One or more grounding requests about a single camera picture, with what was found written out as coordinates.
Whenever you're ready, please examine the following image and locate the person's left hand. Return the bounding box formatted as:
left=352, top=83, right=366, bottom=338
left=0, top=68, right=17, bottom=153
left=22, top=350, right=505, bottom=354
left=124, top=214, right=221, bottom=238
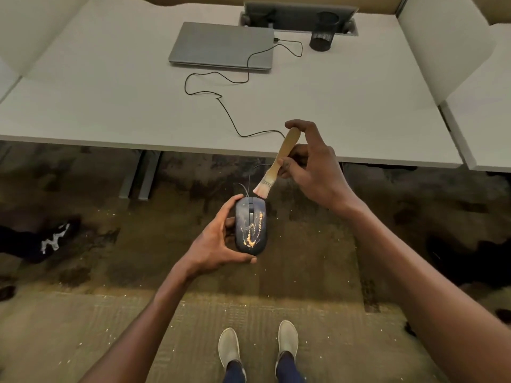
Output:
left=178, top=194, right=258, bottom=281

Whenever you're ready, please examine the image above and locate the person's right hand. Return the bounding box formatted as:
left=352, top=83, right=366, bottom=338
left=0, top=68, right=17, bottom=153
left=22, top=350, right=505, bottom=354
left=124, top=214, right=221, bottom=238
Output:
left=277, top=119, right=367, bottom=218

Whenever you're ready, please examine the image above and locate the wooden handle brush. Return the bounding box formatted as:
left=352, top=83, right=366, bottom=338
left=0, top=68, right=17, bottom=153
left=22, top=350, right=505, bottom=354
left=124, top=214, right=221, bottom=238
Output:
left=253, top=127, right=301, bottom=198

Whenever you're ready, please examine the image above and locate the dusty black computer mouse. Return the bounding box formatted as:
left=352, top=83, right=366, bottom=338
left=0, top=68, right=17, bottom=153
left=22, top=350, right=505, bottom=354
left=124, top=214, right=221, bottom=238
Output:
left=234, top=196, right=268, bottom=257

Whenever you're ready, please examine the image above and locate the person's right forearm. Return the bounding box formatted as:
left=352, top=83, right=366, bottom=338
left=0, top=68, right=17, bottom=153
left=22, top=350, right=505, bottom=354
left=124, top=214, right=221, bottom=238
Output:
left=339, top=197, right=511, bottom=383

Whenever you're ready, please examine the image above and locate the person's left forearm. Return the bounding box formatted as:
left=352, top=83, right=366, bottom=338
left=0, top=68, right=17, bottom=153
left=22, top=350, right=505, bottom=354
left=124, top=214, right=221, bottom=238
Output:
left=79, top=262, right=196, bottom=383

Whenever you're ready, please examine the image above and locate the person's left grey shoe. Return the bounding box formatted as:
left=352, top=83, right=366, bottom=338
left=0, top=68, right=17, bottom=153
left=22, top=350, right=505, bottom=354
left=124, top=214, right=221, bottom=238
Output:
left=217, top=327, right=242, bottom=372

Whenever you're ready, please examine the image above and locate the person's grey shoe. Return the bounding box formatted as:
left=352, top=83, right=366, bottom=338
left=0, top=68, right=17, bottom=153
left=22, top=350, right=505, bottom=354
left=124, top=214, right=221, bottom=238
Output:
left=217, top=327, right=242, bottom=372
left=277, top=320, right=299, bottom=367

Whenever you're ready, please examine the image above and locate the person's right grey shoe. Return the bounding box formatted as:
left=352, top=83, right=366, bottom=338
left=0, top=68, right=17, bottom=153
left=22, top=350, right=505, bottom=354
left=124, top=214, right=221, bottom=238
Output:
left=277, top=320, right=299, bottom=367

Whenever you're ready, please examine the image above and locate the grey metal desk leg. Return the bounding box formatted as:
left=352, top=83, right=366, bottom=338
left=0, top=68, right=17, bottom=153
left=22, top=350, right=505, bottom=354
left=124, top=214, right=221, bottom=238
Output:
left=118, top=149, right=163, bottom=202

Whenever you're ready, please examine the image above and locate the person's left leg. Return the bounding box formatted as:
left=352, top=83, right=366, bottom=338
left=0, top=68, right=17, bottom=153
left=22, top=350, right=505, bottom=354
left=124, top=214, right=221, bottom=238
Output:
left=223, top=359, right=247, bottom=383

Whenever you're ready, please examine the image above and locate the person's leg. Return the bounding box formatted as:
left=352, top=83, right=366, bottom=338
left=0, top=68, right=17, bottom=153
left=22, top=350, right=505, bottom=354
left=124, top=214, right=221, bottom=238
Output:
left=223, top=359, right=247, bottom=383
left=275, top=351, right=307, bottom=383

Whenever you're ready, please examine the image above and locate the black mesh pen holder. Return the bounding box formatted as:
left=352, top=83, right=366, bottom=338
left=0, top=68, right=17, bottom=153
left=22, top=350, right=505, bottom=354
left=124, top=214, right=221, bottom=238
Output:
left=309, top=11, right=341, bottom=52

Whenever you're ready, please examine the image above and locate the person's right leg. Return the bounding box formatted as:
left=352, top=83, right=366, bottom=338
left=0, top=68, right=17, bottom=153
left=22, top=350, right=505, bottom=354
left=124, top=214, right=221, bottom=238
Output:
left=275, top=351, right=307, bottom=383

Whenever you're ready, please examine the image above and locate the closed grey laptop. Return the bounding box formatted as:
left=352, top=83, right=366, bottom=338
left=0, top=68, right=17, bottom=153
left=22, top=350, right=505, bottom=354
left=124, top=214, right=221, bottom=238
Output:
left=168, top=22, right=276, bottom=72

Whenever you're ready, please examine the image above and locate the white desk divider panel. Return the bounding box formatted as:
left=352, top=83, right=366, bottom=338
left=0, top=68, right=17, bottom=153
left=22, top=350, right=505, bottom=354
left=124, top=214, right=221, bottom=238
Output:
left=397, top=0, right=498, bottom=106
left=0, top=0, right=91, bottom=77

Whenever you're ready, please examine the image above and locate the black mouse cable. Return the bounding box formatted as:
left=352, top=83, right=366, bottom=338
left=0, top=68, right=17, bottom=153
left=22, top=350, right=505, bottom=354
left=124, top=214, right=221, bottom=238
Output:
left=184, top=36, right=303, bottom=201

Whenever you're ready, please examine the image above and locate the grey desk cable tray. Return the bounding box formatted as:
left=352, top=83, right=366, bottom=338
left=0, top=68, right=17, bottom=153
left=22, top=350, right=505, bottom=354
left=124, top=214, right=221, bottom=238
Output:
left=239, top=1, right=359, bottom=36

